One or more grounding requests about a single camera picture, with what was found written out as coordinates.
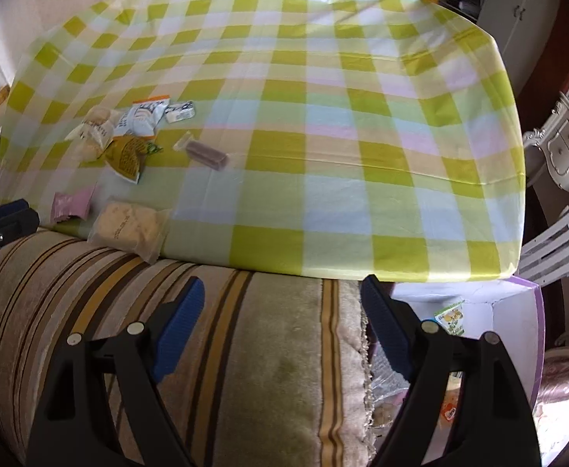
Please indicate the pink snack packet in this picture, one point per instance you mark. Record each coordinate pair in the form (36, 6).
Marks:
(70, 204)

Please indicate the small white blue-print packet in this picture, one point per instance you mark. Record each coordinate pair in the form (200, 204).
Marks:
(180, 112)

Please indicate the clear rice cracker packet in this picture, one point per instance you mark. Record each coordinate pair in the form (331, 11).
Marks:
(97, 116)
(87, 143)

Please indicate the ornate white dresser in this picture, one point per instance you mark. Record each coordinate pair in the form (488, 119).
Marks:
(566, 146)

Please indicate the brown wooden door frame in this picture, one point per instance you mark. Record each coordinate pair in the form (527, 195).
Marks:
(561, 39)

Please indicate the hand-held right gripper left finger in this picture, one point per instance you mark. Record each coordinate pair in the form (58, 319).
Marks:
(180, 331)

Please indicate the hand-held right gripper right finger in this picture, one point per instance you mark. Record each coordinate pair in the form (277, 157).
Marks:
(386, 331)

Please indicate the green lemon print packet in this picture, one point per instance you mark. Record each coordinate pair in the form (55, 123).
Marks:
(448, 318)

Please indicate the beige cake clear packet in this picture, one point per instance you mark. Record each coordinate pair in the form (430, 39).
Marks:
(128, 226)

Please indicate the white striped orange-edged packet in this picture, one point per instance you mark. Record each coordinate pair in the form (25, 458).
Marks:
(141, 116)

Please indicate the mauve patterned cloth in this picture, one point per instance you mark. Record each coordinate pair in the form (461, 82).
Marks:
(566, 379)

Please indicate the yellow brown snack packet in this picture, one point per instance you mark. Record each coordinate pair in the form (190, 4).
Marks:
(126, 158)

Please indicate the brown bar clear wrapper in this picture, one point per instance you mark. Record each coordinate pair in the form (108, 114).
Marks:
(206, 153)

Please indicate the white slatted stool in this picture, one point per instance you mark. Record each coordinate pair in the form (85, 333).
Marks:
(556, 243)

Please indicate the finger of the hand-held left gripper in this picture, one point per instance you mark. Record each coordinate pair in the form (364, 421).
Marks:
(7, 208)
(7, 231)

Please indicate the white box purple rim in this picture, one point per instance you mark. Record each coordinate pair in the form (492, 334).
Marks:
(513, 331)

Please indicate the green checked tablecloth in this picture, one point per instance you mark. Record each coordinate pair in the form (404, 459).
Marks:
(338, 155)

